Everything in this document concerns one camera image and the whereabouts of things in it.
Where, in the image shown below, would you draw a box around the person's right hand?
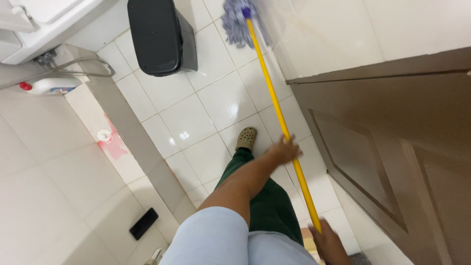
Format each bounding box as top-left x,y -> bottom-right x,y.
308,219 -> 354,265

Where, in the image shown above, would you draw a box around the person's left hand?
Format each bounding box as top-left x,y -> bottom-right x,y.
266,134 -> 303,166

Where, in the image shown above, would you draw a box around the yellow handled grey string mop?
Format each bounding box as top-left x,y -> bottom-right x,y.
221,0 -> 324,235

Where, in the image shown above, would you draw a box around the beige slipper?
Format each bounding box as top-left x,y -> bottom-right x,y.
300,227 -> 321,264

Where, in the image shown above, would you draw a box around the olive clog shoe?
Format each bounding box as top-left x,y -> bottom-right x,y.
235,127 -> 258,152

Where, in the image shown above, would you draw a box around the dark green trousers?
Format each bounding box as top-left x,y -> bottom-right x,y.
214,148 -> 305,247

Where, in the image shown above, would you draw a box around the grey floor mat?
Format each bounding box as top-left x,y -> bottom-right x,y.
348,252 -> 373,265

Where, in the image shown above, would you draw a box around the brown wooden door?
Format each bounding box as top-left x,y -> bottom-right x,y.
286,47 -> 471,265

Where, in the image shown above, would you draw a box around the light blue shirt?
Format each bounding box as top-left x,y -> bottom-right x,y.
159,206 -> 319,265

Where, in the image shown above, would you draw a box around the metal tap fixture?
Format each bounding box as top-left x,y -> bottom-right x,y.
144,248 -> 165,265

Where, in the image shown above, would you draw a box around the black phone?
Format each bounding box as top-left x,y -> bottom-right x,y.
129,208 -> 159,241

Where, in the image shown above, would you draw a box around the black plastic trash bin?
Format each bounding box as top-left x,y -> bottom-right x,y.
127,0 -> 198,77

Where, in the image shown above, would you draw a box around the white bottle with red cap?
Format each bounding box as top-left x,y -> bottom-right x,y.
19,75 -> 82,96

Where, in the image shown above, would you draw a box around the metal water valve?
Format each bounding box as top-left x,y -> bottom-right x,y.
33,50 -> 58,68

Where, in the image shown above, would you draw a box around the metal flexible hose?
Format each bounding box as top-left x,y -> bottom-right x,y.
48,57 -> 116,79

